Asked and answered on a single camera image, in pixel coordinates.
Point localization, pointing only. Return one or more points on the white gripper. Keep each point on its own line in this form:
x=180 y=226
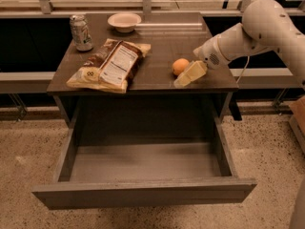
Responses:
x=207 y=54

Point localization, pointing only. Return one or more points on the orange fruit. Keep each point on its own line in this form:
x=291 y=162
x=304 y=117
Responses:
x=179 y=66

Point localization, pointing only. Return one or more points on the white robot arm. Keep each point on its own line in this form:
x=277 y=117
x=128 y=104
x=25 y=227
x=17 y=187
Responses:
x=264 y=145

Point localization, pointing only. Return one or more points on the open grey drawer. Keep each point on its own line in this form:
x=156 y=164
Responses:
x=110 y=168

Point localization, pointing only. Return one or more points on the white bowl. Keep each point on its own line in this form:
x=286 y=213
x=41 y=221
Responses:
x=124 y=22

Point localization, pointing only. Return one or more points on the yellow brown chip bag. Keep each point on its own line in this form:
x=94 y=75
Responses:
x=111 y=68

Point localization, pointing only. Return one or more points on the green white soda can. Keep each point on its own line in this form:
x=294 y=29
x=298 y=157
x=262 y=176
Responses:
x=80 y=32

